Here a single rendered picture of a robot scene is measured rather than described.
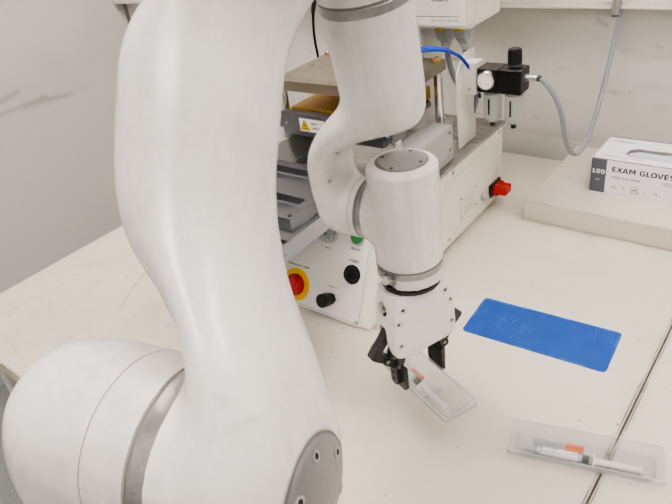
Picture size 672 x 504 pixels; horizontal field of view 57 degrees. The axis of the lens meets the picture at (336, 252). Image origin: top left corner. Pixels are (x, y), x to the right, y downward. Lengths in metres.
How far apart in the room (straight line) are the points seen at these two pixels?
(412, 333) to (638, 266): 0.56
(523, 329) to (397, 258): 0.39
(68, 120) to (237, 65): 2.15
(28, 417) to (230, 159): 0.20
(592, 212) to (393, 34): 0.80
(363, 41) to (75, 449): 0.40
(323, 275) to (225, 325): 0.77
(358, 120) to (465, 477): 0.48
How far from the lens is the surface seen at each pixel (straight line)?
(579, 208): 1.32
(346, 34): 0.59
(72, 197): 2.54
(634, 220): 1.29
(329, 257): 1.09
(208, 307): 0.34
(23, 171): 2.44
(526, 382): 0.98
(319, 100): 1.21
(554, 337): 1.06
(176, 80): 0.36
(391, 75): 0.61
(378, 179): 0.69
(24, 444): 0.44
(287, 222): 0.94
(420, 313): 0.80
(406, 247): 0.72
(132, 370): 0.41
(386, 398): 0.96
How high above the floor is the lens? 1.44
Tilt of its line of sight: 32 degrees down
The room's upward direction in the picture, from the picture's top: 9 degrees counter-clockwise
